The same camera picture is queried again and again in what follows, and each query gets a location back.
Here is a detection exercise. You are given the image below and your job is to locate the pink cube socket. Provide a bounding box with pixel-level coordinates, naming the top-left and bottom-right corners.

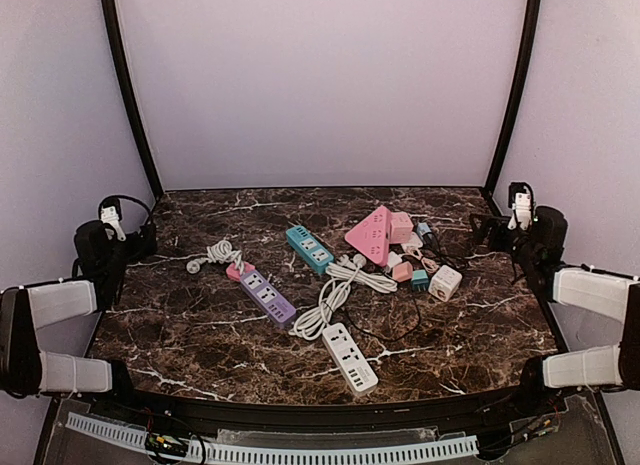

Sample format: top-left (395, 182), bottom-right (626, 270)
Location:
top-left (389, 212), bottom-right (414, 245)

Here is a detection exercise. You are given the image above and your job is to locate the black usb cable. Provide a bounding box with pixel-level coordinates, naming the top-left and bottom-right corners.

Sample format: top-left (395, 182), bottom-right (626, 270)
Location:
top-left (342, 284), bottom-right (426, 344)

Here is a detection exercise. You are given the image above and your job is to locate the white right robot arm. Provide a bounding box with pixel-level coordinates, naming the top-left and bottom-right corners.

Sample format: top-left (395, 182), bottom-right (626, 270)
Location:
top-left (470, 206), bottom-right (639, 394)

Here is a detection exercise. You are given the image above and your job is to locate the white power strip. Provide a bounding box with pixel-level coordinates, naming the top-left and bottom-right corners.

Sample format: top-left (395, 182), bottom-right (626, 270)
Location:
top-left (321, 323), bottom-right (379, 397)

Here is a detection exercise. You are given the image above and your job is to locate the pink coiled cable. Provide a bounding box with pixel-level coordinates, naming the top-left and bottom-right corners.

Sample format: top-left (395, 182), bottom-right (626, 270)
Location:
top-left (407, 247), bottom-right (441, 274)

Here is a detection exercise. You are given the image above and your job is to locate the white charger cube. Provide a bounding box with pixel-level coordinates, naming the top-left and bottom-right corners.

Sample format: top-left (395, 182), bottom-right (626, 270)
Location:
top-left (385, 251), bottom-right (402, 273)

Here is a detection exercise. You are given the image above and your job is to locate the pink triangular power strip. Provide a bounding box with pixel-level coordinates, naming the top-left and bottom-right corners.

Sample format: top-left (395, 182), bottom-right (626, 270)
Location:
top-left (345, 205), bottom-right (391, 267)

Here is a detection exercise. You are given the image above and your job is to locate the teal power strip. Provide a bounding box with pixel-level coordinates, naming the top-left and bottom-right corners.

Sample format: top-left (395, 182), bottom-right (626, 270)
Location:
top-left (285, 225), bottom-right (334, 275)

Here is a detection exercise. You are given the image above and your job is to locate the black loose cable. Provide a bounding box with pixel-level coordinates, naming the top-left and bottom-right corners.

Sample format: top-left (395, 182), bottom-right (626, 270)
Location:
top-left (424, 232), bottom-right (469, 276)

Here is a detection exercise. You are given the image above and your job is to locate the teal charger cube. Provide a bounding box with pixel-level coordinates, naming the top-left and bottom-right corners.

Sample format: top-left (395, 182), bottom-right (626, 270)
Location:
top-left (410, 269), bottom-right (430, 292)

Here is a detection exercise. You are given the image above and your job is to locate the light blue charger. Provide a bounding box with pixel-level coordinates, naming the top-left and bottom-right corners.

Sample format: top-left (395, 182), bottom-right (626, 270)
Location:
top-left (416, 222), bottom-right (435, 245)

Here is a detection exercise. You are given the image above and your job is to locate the white strip power cord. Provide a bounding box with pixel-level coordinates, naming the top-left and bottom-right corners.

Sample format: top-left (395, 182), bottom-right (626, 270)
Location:
top-left (292, 274), bottom-right (354, 342)

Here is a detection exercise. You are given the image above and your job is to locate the white cable duct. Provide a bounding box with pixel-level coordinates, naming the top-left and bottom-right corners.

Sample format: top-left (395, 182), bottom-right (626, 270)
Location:
top-left (65, 412), bottom-right (479, 464)

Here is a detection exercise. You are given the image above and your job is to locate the black frame post left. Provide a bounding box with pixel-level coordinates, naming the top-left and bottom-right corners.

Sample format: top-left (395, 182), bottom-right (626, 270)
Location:
top-left (100, 0), bottom-right (164, 199)

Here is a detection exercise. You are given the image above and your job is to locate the purple strip white cord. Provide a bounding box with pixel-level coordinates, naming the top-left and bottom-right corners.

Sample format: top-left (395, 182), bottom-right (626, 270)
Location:
top-left (185, 239), bottom-right (251, 276)

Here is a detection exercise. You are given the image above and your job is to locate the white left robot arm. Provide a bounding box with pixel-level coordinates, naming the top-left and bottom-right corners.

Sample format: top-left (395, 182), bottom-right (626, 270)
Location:
top-left (1, 220), bottom-right (157, 401)

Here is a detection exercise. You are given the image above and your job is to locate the purple power strip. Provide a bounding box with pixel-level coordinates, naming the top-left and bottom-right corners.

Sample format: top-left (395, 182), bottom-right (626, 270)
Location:
top-left (240, 270), bottom-right (297, 329)

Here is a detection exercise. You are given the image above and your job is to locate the black frame post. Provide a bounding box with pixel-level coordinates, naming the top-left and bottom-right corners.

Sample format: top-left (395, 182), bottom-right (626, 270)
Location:
top-left (100, 0), bottom-right (164, 199)
top-left (483, 0), bottom-right (542, 197)

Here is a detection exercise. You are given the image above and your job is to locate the white square adapter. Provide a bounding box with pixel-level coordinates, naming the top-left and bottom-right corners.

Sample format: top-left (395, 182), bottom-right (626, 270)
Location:
top-left (401, 233), bottom-right (424, 254)

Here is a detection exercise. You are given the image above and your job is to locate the white round power plug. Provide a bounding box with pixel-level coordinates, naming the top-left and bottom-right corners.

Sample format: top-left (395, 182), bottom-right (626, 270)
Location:
top-left (428, 265), bottom-right (462, 302)

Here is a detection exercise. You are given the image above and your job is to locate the peach charger cube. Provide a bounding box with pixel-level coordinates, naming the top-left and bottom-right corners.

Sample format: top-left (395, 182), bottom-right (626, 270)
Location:
top-left (391, 261), bottom-right (414, 283)

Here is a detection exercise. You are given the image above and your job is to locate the black frame post right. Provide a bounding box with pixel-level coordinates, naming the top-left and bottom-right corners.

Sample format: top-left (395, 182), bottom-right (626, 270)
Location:
top-left (483, 0), bottom-right (542, 197)

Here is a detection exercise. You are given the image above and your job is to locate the small circuit board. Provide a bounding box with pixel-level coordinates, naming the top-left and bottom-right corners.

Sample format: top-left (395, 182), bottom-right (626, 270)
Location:
top-left (144, 433), bottom-right (189, 457)

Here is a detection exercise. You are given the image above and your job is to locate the pink adapter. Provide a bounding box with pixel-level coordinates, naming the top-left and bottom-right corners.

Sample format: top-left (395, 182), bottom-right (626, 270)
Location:
top-left (226, 262), bottom-right (255, 282)

